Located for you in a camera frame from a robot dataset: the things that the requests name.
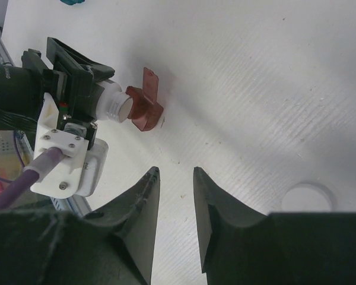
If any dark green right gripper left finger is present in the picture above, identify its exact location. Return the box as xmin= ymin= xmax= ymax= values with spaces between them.
xmin=0 ymin=167 xmax=160 ymax=284

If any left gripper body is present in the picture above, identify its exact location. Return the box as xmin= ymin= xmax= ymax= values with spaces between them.
xmin=20 ymin=49 xmax=99 ymax=143

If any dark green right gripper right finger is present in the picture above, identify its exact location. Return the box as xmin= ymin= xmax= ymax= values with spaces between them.
xmin=193 ymin=167 xmax=356 ymax=284

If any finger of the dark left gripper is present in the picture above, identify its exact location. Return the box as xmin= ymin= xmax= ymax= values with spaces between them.
xmin=46 ymin=37 xmax=115 ymax=82

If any white pill bottle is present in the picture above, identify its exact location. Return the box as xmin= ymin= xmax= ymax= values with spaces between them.
xmin=95 ymin=80 xmax=134 ymax=123

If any red pill box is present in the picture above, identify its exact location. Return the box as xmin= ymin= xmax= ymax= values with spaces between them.
xmin=125 ymin=67 xmax=164 ymax=132

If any white bottle cap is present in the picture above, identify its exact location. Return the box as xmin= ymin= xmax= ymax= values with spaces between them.
xmin=281 ymin=181 xmax=337 ymax=213

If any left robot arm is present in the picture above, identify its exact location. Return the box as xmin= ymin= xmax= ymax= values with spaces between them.
xmin=0 ymin=37 xmax=115 ymax=145

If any teal pill box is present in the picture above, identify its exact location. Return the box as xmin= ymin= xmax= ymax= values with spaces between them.
xmin=61 ymin=0 xmax=85 ymax=6

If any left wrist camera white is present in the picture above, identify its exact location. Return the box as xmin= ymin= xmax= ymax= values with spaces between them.
xmin=26 ymin=93 xmax=109 ymax=199

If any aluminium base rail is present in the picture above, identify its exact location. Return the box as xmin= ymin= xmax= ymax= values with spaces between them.
xmin=0 ymin=27 xmax=92 ymax=216

